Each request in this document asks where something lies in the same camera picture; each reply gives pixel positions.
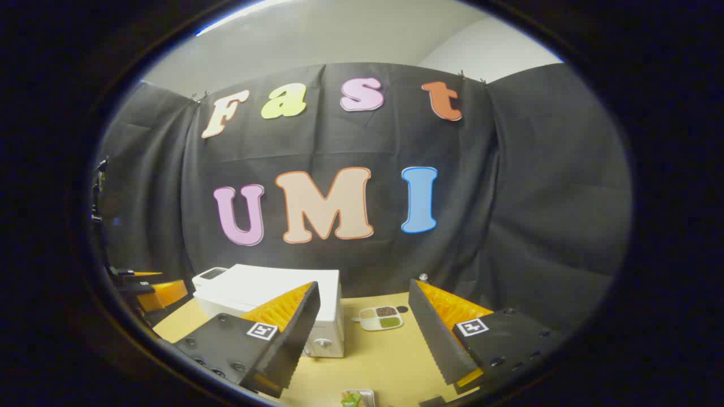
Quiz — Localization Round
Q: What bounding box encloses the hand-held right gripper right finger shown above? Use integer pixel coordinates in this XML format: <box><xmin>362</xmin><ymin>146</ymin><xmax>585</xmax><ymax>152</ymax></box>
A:
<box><xmin>408</xmin><ymin>278</ymin><xmax>563</xmax><ymax>391</ymax></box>

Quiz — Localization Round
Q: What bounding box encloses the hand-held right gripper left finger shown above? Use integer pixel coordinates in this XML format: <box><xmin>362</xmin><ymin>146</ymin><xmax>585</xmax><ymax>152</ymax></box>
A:
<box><xmin>173</xmin><ymin>281</ymin><xmax>321</xmax><ymax>398</ymax></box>

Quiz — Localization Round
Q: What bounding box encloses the white microwave oven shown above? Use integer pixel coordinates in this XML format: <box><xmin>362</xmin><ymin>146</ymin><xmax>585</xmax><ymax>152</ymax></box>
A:
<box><xmin>193</xmin><ymin>264</ymin><xmax>345</xmax><ymax>358</ymax></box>

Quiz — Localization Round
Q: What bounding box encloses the white toaster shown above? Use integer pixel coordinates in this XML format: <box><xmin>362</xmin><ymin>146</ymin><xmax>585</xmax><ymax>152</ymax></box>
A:
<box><xmin>192</xmin><ymin>267</ymin><xmax>229</xmax><ymax>291</ymax></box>

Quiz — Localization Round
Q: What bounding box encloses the sectioned dish of grains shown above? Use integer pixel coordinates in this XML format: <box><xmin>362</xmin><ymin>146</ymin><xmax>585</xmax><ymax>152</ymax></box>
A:
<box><xmin>351</xmin><ymin>306</ymin><xmax>404</xmax><ymax>331</ymax></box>

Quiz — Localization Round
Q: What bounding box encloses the white ribbed tray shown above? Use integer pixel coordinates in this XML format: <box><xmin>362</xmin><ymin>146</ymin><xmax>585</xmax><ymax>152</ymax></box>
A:
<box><xmin>341</xmin><ymin>389</ymin><xmax>376</xmax><ymax>407</ymax></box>

